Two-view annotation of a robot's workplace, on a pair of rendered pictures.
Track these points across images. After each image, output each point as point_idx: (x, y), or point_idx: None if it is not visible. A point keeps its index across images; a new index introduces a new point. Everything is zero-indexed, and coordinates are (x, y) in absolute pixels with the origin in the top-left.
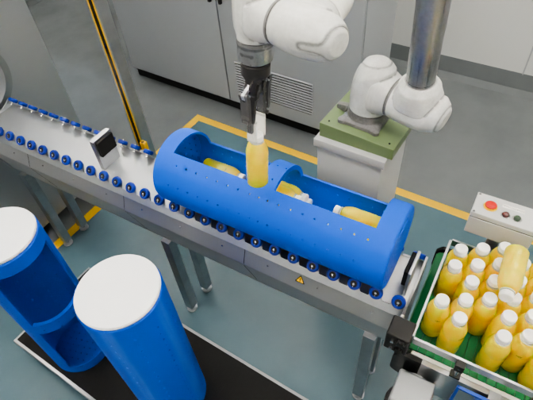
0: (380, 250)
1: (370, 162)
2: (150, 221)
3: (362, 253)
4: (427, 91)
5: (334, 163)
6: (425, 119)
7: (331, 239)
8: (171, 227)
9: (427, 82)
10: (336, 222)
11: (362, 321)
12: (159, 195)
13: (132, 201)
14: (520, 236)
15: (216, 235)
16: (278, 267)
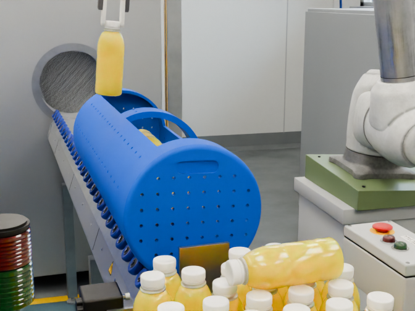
0: (138, 168)
1: (332, 210)
2: (73, 203)
3: (125, 174)
4: (395, 84)
5: (309, 222)
6: (389, 129)
7: (118, 160)
8: (79, 207)
9: (396, 70)
10: (134, 142)
11: None
12: None
13: (75, 178)
14: (391, 276)
15: (92, 208)
16: (107, 249)
